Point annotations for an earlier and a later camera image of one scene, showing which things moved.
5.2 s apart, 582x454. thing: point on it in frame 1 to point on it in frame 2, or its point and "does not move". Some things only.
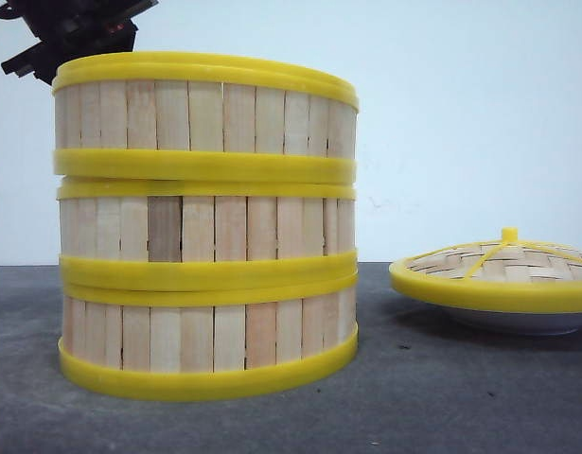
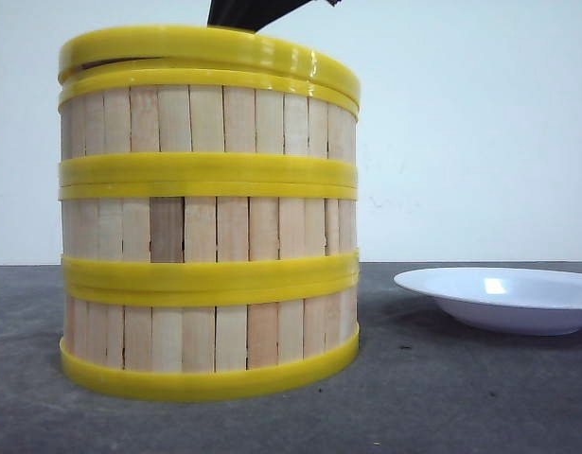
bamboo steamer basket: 204,116 does not move
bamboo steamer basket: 220,234 does not move
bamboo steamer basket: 177,343 does not move
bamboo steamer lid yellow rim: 506,275 to 205,58
